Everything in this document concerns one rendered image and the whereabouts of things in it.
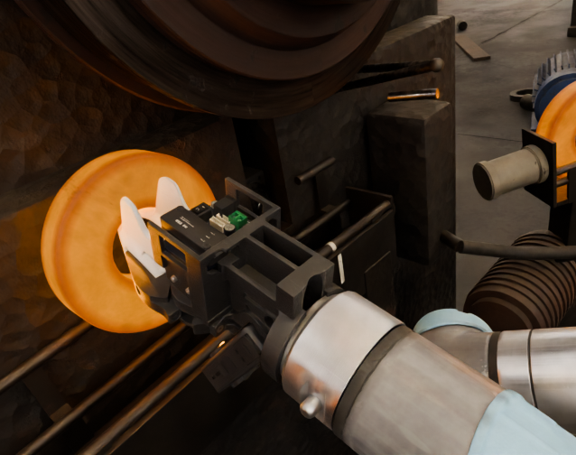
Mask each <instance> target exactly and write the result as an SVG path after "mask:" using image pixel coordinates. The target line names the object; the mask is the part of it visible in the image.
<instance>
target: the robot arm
mask: <svg viewBox="0 0 576 455"><path fill-rule="evenodd" d="M225 183H226V194H227V195H226V196H225V197H224V198H223V199H221V200H219V201H216V200H213V201H211V205H208V204H206V203H205V202H202V203H200V205H198V206H196V207H194V208H192V209H189V208H188V206H187V204H186V202H185V200H184V198H183V197H182V195H181V191H180V189H179V187H178V185H177V184H176V183H175V182H174V181H173V180H172V179H170V178H168V177H162V178H160V180H159V181H158V190H157V198H156V207H155V208H144V209H137V208H136V206H135V204H134V203H133V202H132V201H131V200H130V199H129V198H127V197H123V198H122V199H121V201H120V205H121V217H122V224H121V225H120V227H119V229H118V230H117V231H118V235H119V238H120V241H121V244H122V247H123V250H124V253H125V258H126V261H127V263H128V267H129V270H130V273H131V275H132V278H133V281H134V284H135V289H136V291H137V293H138V295H139V297H140V298H141V299H142V301H143V302H144V303H145V304H146V305H147V306H148V307H150V308H151V309H153V310H154V311H157V312H159V313H160V314H162V315H163V316H164V317H165V318H166V319H167V321H168V322H169V323H171V324H172V323H174V322H175V321H176V320H180V321H181V322H183V323H184V324H186V325H188V326H190V327H192V328H193V332H194V334H196V335H197V334H205V333H211V334H212V335H213V336H214V337H218V336H219V335H220V334H221V333H223V332H224V331H225V330H229V331H230V332H231V333H232V334H235V335H234V336H233V337H231V338H230V339H228V340H224V341H222V342H220V343H219V344H218V347H217V348H216V349H215V350H214V351H213V352H212V353H211V354H210V355H209V357H210V358H211V360H210V361H209V362H208V363H207V364H206V365H205V366H203V367H202V368H201V371H202V372H203V374H204V375H205V376H206V378H207V379H208V380H209V381H210V382H211V384H212V385H213V386H214V388H215V389H216V390H217V392H218V393H220V392H221V391H223V390H224V389H226V388H227V387H229V386H230V385H231V386H232V387H233V388H234V387H236V386H237V385H239V384H240V383H241V382H245V381H246V380H248V379H249V378H250V377H251V375H252V374H253V372H255V371H256V370H257V369H258V368H259V367H260V363H261V367H262V369H263V370H264V371H265V372H266V374H268V375H269V376H270V377H271V378H272V379H273V380H275V381H276V382H277V383H278V384H280V385H282V386H283V390H284V391H285V393H287V394H288V395H289V396H290V397H291V398H293V399H294V400H295V401H296V402H297V403H299V404H300V411H301V413H302V415H303V416H304V417H306V418H309V419H311V418H313V417H314V416H315V417H316V418H317V419H318V420H320V421H321V422H322V423H323V424H325V425H326V426H327V427H328V428H330V429H331V430H332V431H333V433H334V434H335V435H336V436H338V437H339V438H340V439H341V440H342V441H344V442H345V443H346V444H347V445H348V446H349V447H350V448H351V449H352V450H354V451H355V452H356V453H357V454H358V455H576V438H575V437H574V436H573V435H572V434H576V327H567V328H551V329H537V330H507V331H497V332H495V331H492V329H491V328H490V327H489V326H488V325H487V323H486V322H484V321H483V320H482V319H480V318H479V317H477V316H475V315H473V314H471V313H468V314H467V313H464V312H461V311H457V310H456V309H442V310H437V311H432V312H430V313H428V314H426V315H424V316H423V317H422V318H421V319H420V320H419V321H418V322H417V323H416V325H415V326H414V328H413V330H411V329H409V328H408V327H406V325H405V323H403V322H401V321H400V320H399V319H397V318H396V317H394V316H392V315H391V314H389V313H388V312H386V311H384V310H382V309H381V308H379V307H378V306H376V305H375V304H374V303H372V302H370V301H369V300H367V299H365V298H364V297H362V296H361V295H359V294H358V293H356V292H351V291H345V290H343V289H342V288H340V287H339V286H337V285H336V284H334V283H333V282H332V281H333V273H334V265H335V264H334V263H332V262H331V261H330V260H328V259H327V258H325V257H323V256H322V255H320V254H318V253H316V252H315V251H313V250H311V249H310V248H308V247H307V246H305V245H304V244H302V243H300V242H299V241H297V240H296V239H294V238H292V237H290V236H288V235H287V234H285V233H284V232H283V231H281V208H280V207H279V206H277V205H275V204H273V202H271V201H269V200H267V199H265V198H264V197H262V196H260V195H258V194H257V193H255V192H253V191H252V190H250V189H248V188H247V187H245V186H243V185H242V184H240V183H238V182H237V181H234V180H232V179H231V178H229V177H227V178H225ZM240 191H241V192H243V193H244V194H246V195H247V196H248V197H250V198H252V199H253V200H256V201H257V202H259V203H261V204H262V205H263V214H262V215H261V216H259V217H258V216H257V215H256V214H255V213H253V212H251V211H250V210H248V209H246V208H244V207H243V206H241V205H240V201H239V192H240ZM239 211H240V212H241V213H240V212H239ZM242 213H243V214H242ZM244 214H245V215H244ZM247 217H249V218H251V219H252V220H253V221H250V220H249V219H247ZM248 322H250V323H249V324H248V325H247V323H248ZM246 325H247V326H246ZM245 326H246V327H245ZM243 327H244V328H243ZM242 328H243V329H242ZM241 329H242V330H241ZM239 330H241V331H240V332H239V333H238V334H236V333H237V332H238V331H239Z"/></svg>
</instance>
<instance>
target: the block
mask: <svg viewBox="0 0 576 455"><path fill-rule="evenodd" d="M367 135H368V145H369V155H370V165H371V175H372V185H373V191H375V192H379V193H384V194H387V195H391V196H393V200H394V204H395V237H396V253H397V256H398V257H401V258H403V259H407V260H410V261H413V262H416V263H418V264H421V265H432V264H433V263H434V262H435V261H436V260H437V259H438V258H439V257H440V256H441V255H442V254H443V253H444V252H445V251H446V250H447V249H448V247H447V246H445V245H444V244H443V243H442V242H441V241H440V236H441V232H442V231H443V230H448V231H449V232H451V233H452V234H453V215H452V107H451V103H449V102H446V101H440V100H428V99H424V100H410V101H396V102H389V101H386V102H385V103H384V104H382V105H380V106H379V107H376V108H374V109H372V110H371V111H369V112H368V114H367Z"/></svg>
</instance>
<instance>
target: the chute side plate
mask: <svg viewBox="0 0 576 455"><path fill-rule="evenodd" d="M388 251H390V252H391V260H392V268H394V267H395V266H396V265H397V253H396V241H395V216H394V211H393V210H392V209H390V210H388V211H387V212H386V213H385V214H384V215H383V216H382V217H380V218H379V219H378V220H376V221H375V222H374V223H372V224H371V225H369V226H368V227H367V228H365V229H364V230H363V231H362V232H360V233H359V234H358V235H356V236H355V237H354V238H352V239H351V240H350V241H348V242H347V244H346V245H344V246H343V247H341V248H340V249H339V250H338V251H336V252H335V253H334V254H333V255H331V256H330V257H328V258H327V259H328V260H330V261H331V262H332V263H334V264H335V265H334V273H333V281H332V282H333V283H334V284H336V285H337V286H339V287H340V288H342V289H343V290H345V291H351V292H355V293H358V294H359V295H361V296H362V295H363V294H365V293H366V286H365V278H364V272H365V271H366V270H367V269H368V268H370V267H371V266H372V265H373V264H374V263H376V262H377V261H378V260H379V259H380V258H381V257H383V256H384V255H385V254H386V253H387V252H388ZM339 254H341V258H342V265H343V272H344V278H345V282H344V283H341V279H340V272H339V260H338V255H339ZM208 362H209V361H207V362H206V363H205V364H204V365H203V366H205V365H206V364H207V363H208ZM203 366H202V367H203ZM272 381H273V379H272V378H271V377H270V376H269V375H268V374H266V372H265V371H264V370H263V369H262V367H261V363H260V367H259V368H258V369H257V370H256V371H255V372H253V374H252V375H251V377H250V378H249V379H248V380H246V381H245V382H241V383H240V384H239V385H237V386H236V387H234V388H233V387H232V386H231V385H230V386H229V387H227V388H226V389H224V390H223V391H221V392H220V393H218V392H217V390H216V389H215V388H214V386H213V385H212V384H211V382H210V381H209V380H208V379H207V378H206V376H205V375H204V374H203V372H202V371H201V369H200V368H199V369H198V370H197V371H196V372H195V373H194V374H193V375H192V376H190V377H189V378H188V379H187V380H186V381H185V382H184V383H183V384H181V385H180V386H179V387H178V388H177V389H176V390H175V391H173V392H172V393H171V394H170V395H169V396H168V397H167V398H165V399H164V400H163V401H162V402H161V403H160V404H159V405H157V406H156V407H155V408H154V409H153V410H152V411H151V412H150V413H149V414H147V415H146V416H145V417H144V418H143V420H142V421H140V422H139V423H138V424H137V425H136V426H135V427H134V428H132V429H131V430H130V431H129V432H128V433H127V434H126V435H124V436H123V437H122V438H121V439H120V440H119V441H118V442H117V443H115V444H114V445H113V447H111V448H110V449H109V450H108V451H107V452H106V453H105V454H103V455H200V454H201V453H202V452H203V451H204V450H205V449H206V448H207V447H208V446H209V445H210V444H211V443H212V442H213V441H214V440H215V439H216V438H217V437H218V436H219V435H220V434H221V433H222V432H223V431H224V430H225V429H226V428H227V427H228V426H229V425H230V424H231V423H232V422H233V421H234V420H235V419H236V418H237V417H238V415H239V414H240V413H241V412H242V411H243V410H244V409H245V408H246V407H247V406H248V405H249V404H250V403H251V402H252V401H253V400H254V399H255V398H256V397H257V396H258V395H259V394H260V393H261V392H262V391H263V390H264V389H265V388H266V387H267V386H268V385H269V384H270V383H271V382H272Z"/></svg>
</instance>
